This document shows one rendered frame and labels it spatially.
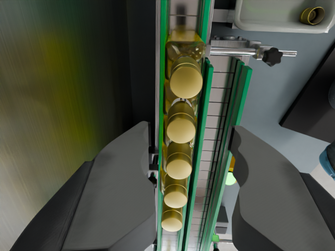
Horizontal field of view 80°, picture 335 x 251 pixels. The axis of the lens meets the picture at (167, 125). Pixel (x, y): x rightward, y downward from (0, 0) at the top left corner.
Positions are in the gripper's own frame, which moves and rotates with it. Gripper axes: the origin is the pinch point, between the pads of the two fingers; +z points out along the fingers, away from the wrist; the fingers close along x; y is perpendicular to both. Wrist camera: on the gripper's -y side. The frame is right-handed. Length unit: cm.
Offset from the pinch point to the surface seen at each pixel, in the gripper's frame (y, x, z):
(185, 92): 1.1, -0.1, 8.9
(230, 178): 42, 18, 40
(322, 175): 113, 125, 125
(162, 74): 4.7, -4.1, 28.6
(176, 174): 12.4, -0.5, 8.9
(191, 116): 4.6, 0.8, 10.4
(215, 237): 59, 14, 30
